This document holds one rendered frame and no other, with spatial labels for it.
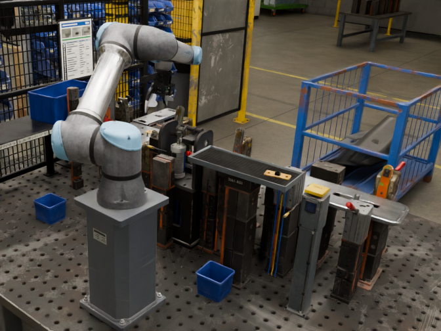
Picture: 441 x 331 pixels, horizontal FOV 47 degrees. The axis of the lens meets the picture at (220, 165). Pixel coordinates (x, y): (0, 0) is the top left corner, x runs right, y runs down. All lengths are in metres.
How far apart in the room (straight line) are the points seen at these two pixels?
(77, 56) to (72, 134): 1.25
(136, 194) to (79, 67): 1.34
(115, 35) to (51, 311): 0.92
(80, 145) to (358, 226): 0.92
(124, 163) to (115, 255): 0.28
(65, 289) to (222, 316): 0.56
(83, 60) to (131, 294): 1.46
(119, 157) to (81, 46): 1.35
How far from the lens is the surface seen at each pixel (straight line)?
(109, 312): 1.72
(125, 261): 1.58
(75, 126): 1.54
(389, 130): 4.47
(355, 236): 1.77
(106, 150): 1.48
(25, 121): 2.51
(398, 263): 2.22
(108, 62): 1.70
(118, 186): 1.51
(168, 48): 1.77
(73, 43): 2.72
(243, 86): 5.71
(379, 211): 1.91
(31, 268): 2.03
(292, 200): 1.81
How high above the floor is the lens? 1.83
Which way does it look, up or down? 23 degrees down
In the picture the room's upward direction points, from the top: 4 degrees clockwise
